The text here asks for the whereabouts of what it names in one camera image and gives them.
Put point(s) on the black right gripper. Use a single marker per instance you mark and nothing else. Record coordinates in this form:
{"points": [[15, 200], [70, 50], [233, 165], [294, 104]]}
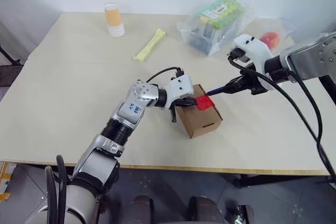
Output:
{"points": [[254, 85]]}

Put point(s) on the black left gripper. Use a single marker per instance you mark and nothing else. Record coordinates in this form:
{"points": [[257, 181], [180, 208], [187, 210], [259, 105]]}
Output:
{"points": [[178, 104]]}

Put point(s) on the brown cardboard box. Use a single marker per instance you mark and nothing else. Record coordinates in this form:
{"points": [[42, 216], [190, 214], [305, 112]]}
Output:
{"points": [[200, 121]]}

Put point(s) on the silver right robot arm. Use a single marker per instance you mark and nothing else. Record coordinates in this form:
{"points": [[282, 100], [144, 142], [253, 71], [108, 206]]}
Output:
{"points": [[307, 58]]}

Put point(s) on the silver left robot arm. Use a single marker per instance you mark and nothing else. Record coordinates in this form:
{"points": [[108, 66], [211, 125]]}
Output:
{"points": [[126, 119]]}

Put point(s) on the red tape strip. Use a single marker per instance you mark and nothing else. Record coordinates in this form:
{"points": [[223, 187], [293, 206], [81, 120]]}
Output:
{"points": [[205, 102]]}

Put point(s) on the red apple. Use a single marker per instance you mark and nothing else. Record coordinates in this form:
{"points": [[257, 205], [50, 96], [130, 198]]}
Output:
{"points": [[271, 40]]}

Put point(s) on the clear plastic bag of items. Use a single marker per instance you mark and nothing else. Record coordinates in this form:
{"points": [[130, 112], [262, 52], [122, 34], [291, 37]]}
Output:
{"points": [[218, 16]]}

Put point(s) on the dark brown rounded shape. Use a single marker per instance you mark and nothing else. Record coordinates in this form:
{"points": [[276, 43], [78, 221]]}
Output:
{"points": [[207, 209], [141, 209]]}

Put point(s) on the orange and white cup stack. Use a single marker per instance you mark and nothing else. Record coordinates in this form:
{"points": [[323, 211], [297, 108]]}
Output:
{"points": [[114, 19]]}

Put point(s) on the dark floor mat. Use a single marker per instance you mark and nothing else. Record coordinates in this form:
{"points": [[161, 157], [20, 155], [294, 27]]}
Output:
{"points": [[9, 75]]}

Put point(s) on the black tripod stand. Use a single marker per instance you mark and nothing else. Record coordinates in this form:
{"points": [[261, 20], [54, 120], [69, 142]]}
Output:
{"points": [[9, 56]]}

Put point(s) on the cardboard carton with yellow tape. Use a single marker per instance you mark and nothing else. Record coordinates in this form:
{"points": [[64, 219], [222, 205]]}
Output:
{"points": [[5, 179]]}

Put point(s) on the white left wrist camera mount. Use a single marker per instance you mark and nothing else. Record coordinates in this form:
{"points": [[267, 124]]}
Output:
{"points": [[179, 87]]}

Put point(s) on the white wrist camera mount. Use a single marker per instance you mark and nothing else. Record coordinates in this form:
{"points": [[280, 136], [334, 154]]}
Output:
{"points": [[256, 47], [179, 87]]}

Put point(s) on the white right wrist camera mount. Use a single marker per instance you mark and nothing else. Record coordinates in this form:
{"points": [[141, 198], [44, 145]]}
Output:
{"points": [[256, 47]]}

